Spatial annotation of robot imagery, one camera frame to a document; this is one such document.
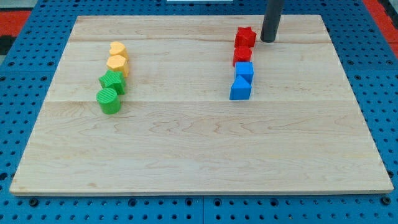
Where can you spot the green star block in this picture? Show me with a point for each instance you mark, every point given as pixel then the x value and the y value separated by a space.
pixel 114 80

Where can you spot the green cylinder block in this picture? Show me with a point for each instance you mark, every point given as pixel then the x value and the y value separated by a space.
pixel 108 101

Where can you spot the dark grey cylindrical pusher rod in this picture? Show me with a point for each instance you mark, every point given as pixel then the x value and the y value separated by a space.
pixel 271 20

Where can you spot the light wooden board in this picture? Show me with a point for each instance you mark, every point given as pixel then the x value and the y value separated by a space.
pixel 178 133

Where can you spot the blue triangular prism block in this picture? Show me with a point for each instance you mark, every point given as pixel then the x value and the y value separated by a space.
pixel 240 89

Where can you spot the yellow heart block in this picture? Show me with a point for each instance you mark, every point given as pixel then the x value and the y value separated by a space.
pixel 117 48

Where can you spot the red star block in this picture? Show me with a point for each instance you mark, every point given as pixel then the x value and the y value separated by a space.
pixel 245 37

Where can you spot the blue cube block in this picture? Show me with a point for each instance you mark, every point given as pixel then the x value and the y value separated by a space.
pixel 245 70

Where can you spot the yellow hexagon block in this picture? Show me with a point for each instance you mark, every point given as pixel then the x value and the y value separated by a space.
pixel 118 63

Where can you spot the red cylinder block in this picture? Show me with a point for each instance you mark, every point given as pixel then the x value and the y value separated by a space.
pixel 242 54

